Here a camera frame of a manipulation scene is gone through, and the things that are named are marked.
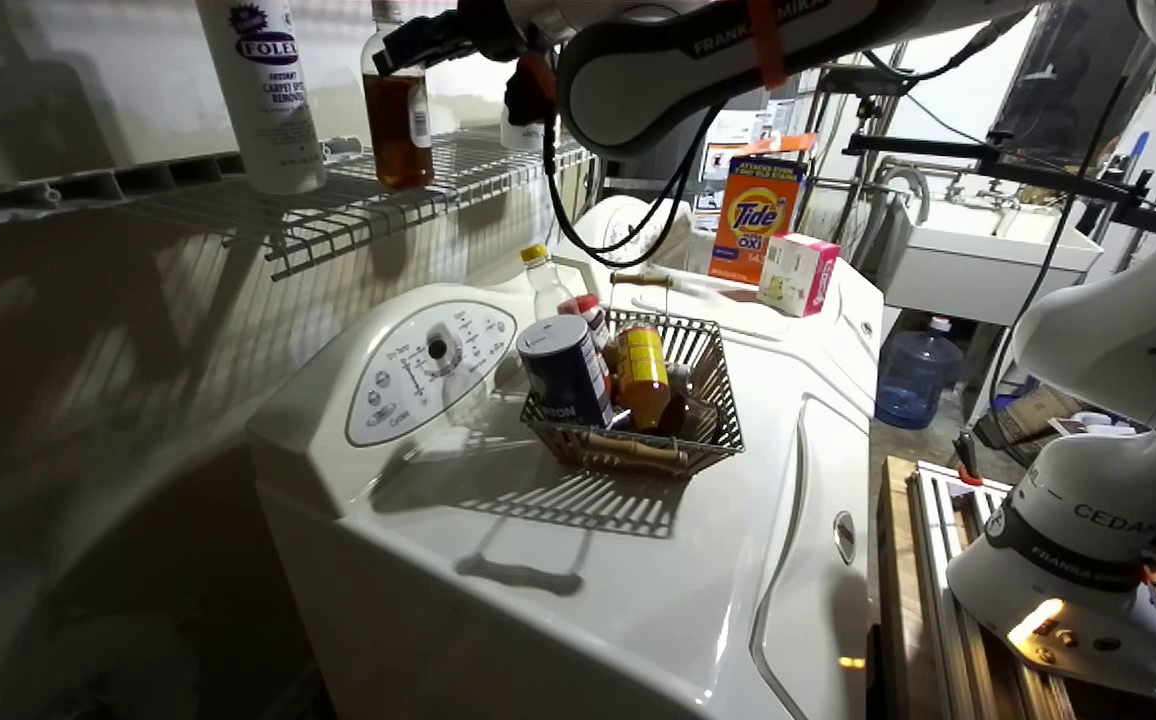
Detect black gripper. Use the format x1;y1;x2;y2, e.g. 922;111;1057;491
374;0;545;77

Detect brown syrup bottle white cap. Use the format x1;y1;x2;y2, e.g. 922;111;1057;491
361;10;440;194

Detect white utility sink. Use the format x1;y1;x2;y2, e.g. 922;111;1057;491
884;194;1096;333

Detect white spray can blue label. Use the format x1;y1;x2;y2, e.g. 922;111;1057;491
193;0;332;200

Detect clear bottle yellow cap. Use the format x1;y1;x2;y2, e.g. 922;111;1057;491
516;241;586;324

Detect blue labelled tin can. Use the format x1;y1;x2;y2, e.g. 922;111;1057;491
516;312;620;430

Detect orange Tide detergent box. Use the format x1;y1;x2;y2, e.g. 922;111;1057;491
703;147;817;287

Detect yellow mustard bottle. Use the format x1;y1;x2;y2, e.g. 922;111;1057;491
605;324;676;437

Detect pink white carton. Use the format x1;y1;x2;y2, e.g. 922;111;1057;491
758;229;844;319

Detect wicker basket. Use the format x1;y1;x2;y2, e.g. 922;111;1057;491
516;305;754;485

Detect white washing machine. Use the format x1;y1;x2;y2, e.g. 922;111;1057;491
250;273;881;720

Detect black metal boom bar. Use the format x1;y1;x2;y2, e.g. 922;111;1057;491
839;126;1156;241

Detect blue water jug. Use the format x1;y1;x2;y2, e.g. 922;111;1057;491
873;316;970;430

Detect wooden pallet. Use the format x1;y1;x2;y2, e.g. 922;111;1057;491
873;452;1156;720

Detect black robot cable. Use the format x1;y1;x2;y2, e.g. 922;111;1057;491
541;99;728;273

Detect white wire shelf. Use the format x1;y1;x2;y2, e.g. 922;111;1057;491
0;117;605;284

